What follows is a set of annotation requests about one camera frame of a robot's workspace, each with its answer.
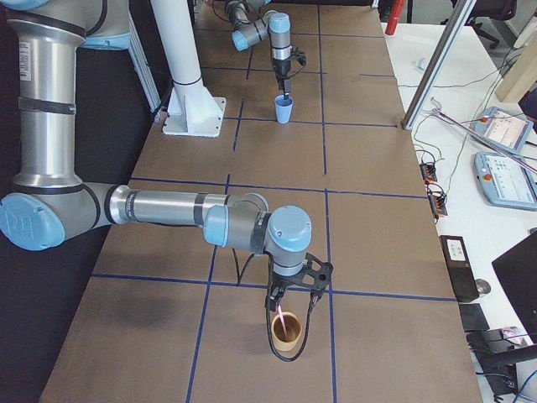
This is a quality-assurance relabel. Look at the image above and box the wooden bamboo cup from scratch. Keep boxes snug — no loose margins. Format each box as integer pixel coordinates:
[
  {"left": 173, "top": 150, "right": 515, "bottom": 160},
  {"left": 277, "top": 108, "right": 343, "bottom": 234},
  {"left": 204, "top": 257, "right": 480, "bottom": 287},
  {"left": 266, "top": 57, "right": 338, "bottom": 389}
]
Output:
[{"left": 270, "top": 311, "right": 302, "bottom": 352}]

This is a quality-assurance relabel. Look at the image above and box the black camera cable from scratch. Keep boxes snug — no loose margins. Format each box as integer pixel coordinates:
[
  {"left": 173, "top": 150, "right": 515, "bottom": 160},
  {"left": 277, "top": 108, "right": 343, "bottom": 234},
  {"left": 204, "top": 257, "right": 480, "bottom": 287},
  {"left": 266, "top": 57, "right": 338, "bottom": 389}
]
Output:
[{"left": 264, "top": 293, "right": 321, "bottom": 363}]

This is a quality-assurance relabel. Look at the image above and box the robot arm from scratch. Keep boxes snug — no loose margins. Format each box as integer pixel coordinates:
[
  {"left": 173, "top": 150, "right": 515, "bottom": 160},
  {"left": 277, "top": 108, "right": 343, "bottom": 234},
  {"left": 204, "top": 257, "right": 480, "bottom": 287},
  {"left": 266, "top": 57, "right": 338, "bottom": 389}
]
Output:
[
  {"left": 1, "top": 1, "right": 330, "bottom": 313},
  {"left": 224, "top": 1, "right": 293, "bottom": 100}
]

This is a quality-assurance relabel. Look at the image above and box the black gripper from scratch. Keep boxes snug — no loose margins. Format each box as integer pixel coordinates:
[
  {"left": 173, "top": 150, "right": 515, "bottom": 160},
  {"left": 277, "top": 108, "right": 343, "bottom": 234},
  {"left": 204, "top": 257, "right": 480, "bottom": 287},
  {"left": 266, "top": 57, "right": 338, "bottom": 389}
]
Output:
[
  {"left": 265, "top": 272, "right": 289, "bottom": 312},
  {"left": 272, "top": 59, "right": 291, "bottom": 100}
]

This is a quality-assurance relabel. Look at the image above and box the lower teach pendant tablet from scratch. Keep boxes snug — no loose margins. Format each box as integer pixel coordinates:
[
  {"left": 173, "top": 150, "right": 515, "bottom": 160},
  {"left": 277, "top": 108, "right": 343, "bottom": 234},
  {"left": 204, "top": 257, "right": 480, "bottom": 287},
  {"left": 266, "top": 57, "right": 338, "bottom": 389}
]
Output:
[{"left": 473, "top": 152, "right": 536, "bottom": 211}]

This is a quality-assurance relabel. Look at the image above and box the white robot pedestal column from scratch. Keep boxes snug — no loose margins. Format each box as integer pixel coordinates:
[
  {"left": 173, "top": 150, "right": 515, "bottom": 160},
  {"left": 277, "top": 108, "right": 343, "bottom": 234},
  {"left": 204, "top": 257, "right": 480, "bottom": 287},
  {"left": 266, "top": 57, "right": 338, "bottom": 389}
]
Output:
[{"left": 151, "top": 0, "right": 226, "bottom": 138}]

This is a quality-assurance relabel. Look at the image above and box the pink chopstick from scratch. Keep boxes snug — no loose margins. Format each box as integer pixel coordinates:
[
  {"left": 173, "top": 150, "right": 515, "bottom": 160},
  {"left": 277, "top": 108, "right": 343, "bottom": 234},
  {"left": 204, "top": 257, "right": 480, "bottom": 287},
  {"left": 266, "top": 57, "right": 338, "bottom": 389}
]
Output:
[{"left": 277, "top": 305, "right": 288, "bottom": 342}]

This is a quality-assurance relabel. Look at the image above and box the blue plastic cup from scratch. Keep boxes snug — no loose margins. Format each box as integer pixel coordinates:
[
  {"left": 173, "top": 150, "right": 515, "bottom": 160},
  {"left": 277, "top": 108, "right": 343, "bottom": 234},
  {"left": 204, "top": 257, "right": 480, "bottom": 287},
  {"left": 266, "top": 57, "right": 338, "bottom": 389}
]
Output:
[{"left": 274, "top": 94, "right": 294, "bottom": 124}]

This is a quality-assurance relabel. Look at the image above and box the red cylinder bottle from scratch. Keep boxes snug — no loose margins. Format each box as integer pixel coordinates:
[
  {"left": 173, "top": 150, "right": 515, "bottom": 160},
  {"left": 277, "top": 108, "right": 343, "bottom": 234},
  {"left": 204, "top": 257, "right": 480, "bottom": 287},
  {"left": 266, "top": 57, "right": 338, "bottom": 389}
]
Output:
[{"left": 385, "top": 0, "right": 406, "bottom": 36}]

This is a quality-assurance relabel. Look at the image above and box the orange black connector board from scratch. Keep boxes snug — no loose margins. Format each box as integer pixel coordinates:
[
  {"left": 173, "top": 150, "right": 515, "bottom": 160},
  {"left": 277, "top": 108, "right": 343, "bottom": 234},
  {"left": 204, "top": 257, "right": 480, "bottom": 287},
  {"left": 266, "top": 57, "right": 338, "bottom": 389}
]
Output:
[{"left": 420, "top": 161, "right": 437, "bottom": 184}]

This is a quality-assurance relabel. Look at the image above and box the teach pendant tablet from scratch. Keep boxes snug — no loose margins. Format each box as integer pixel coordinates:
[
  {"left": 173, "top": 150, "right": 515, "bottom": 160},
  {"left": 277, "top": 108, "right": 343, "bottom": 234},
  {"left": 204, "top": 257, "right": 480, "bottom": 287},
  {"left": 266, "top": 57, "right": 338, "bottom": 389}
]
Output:
[
  {"left": 473, "top": 152, "right": 536, "bottom": 211},
  {"left": 470, "top": 107, "right": 534, "bottom": 154}
]

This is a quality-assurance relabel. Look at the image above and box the aluminium frame post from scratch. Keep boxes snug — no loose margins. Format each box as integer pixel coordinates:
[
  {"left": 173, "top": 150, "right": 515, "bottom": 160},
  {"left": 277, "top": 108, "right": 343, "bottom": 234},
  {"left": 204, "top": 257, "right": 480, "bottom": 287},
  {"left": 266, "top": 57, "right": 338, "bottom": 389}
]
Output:
[{"left": 401, "top": 0, "right": 477, "bottom": 130}]

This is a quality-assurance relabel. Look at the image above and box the upper teach pendant tablet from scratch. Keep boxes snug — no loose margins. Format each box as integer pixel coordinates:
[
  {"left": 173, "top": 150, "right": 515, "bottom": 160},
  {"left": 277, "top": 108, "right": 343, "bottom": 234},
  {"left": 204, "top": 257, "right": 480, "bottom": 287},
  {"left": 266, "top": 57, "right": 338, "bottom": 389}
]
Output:
[{"left": 470, "top": 107, "right": 534, "bottom": 154}]

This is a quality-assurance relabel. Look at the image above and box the black laptop corner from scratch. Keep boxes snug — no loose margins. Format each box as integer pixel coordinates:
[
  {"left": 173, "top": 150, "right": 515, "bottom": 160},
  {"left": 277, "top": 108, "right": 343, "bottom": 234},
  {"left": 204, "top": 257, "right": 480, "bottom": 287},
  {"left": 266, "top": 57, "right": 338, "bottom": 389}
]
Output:
[{"left": 492, "top": 233, "right": 536, "bottom": 339}]

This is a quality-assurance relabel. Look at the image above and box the black power adapter box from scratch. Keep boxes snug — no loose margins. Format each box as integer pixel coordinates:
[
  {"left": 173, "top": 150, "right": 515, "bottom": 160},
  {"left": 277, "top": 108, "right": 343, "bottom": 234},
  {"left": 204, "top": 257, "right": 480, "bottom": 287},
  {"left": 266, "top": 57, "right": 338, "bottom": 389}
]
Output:
[{"left": 439, "top": 235, "right": 479, "bottom": 303}]

